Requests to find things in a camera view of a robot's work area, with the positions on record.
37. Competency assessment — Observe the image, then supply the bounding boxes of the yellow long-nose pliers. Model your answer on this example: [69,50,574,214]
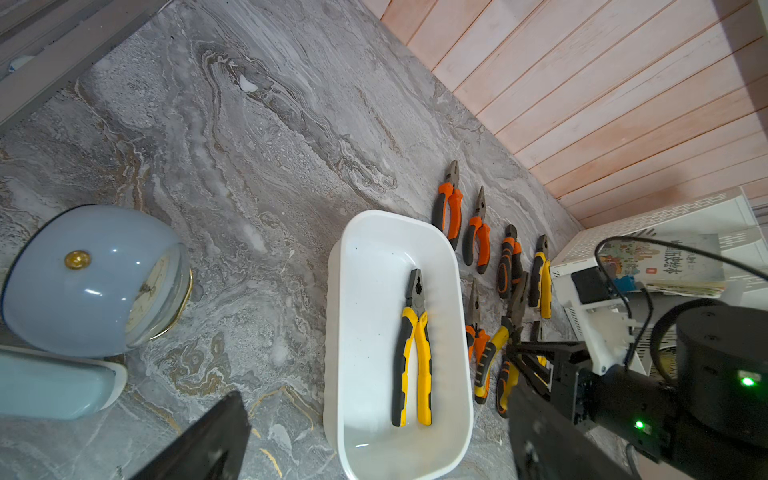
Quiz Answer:
[474,272,529,405]

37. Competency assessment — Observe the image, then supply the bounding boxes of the dark orange-tipped pliers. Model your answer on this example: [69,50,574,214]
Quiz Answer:
[496,224,523,299]

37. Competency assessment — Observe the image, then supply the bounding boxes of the orange grey long-nose pliers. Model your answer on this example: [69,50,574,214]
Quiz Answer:
[464,279,490,363]

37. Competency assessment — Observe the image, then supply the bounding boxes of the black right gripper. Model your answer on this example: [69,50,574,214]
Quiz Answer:
[506,342,678,461]

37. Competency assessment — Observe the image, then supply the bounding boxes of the yellow black combination pliers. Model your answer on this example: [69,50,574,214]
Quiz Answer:
[528,234,552,319]

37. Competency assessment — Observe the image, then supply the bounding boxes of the aluminium frame rail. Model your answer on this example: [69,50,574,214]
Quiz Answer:
[1,0,168,132]

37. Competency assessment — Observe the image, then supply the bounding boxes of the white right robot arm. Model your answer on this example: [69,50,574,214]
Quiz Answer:
[507,299,767,479]

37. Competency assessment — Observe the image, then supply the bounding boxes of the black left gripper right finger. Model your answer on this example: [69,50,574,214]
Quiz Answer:
[508,380,631,479]

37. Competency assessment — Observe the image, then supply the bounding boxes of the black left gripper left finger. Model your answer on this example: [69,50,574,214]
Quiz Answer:
[134,390,251,479]

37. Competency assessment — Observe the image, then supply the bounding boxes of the white plastic storage box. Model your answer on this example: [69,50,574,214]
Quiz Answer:
[323,210,473,479]

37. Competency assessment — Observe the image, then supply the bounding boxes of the white round clock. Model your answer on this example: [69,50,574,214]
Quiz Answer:
[0,203,194,421]

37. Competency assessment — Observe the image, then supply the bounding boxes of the white desktop file organizer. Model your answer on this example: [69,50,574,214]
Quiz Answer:
[551,187,767,375]

